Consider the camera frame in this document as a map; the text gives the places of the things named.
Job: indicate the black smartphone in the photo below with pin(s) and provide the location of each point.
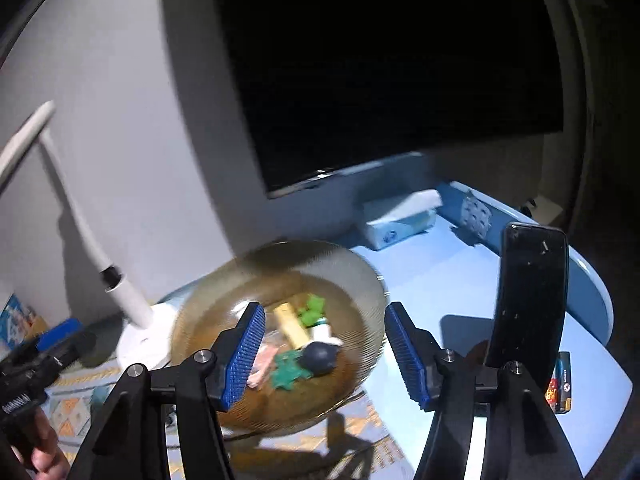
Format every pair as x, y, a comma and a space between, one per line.
530, 290

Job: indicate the black monitor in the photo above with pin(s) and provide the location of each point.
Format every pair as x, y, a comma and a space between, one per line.
390, 70

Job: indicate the small white peg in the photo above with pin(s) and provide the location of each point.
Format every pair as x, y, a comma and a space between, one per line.
325, 334

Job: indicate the bright green dinosaur toy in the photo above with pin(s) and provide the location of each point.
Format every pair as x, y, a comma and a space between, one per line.
312, 310

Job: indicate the white tissue box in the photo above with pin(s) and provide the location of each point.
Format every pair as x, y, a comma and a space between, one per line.
400, 220

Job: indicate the dark green dinosaur toy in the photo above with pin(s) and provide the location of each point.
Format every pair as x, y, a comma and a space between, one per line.
287, 372

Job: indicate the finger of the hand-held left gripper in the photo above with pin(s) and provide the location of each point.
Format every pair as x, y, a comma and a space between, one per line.
57, 335

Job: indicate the black ball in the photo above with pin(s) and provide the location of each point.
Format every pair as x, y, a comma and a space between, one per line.
320, 357

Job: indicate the small colourful packet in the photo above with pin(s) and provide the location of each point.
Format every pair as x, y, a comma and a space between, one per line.
562, 382

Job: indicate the amber glass bowl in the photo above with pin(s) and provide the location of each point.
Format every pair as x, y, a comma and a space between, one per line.
320, 400

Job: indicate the white power socket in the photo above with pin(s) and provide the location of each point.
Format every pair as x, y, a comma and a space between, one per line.
476, 214

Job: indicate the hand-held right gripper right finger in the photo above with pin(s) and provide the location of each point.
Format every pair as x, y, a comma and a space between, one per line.
407, 360

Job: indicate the person's left hand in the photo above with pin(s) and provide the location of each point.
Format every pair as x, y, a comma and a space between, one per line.
50, 445

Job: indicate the small wooden block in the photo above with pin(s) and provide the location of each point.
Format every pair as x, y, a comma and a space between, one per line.
292, 325

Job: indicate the white desk lamp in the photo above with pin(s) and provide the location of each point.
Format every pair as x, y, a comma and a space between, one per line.
120, 295

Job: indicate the patterned woven mat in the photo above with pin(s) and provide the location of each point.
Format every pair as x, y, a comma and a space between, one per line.
350, 440

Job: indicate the brown cardboard box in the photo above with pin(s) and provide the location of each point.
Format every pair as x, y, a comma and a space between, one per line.
545, 212

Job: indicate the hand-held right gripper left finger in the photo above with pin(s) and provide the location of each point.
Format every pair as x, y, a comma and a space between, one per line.
242, 355

